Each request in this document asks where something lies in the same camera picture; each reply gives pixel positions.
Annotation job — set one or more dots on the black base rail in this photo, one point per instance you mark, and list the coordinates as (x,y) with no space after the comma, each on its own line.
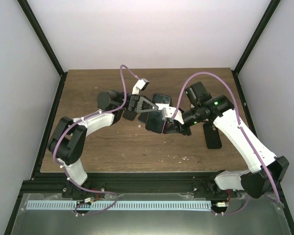
(198,184)

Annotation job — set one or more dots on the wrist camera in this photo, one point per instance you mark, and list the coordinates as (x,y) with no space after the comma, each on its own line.
(140,85)
(172,113)

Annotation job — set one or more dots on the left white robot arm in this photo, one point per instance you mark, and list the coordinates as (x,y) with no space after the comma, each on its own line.
(67,141)

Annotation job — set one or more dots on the metal front plate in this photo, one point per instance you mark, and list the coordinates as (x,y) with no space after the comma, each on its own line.
(244,217)

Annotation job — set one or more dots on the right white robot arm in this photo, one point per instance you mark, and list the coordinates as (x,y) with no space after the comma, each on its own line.
(265,170)

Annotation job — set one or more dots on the light blue slotted strip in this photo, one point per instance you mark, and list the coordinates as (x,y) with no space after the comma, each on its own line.
(125,205)

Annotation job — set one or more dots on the black phone from lavender case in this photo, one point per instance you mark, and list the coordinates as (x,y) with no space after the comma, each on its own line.
(143,117)

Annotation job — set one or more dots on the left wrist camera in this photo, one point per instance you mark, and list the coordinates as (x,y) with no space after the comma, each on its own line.
(140,85)

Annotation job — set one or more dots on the blue edged black phone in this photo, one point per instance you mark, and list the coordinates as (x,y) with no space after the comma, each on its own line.
(129,115)

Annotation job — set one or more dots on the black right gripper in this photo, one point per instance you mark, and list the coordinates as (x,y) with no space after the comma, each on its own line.
(176,127)

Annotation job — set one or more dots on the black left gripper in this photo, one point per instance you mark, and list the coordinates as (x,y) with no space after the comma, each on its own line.
(133,102)

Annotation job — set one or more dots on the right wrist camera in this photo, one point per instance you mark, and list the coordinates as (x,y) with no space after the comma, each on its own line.
(172,113)

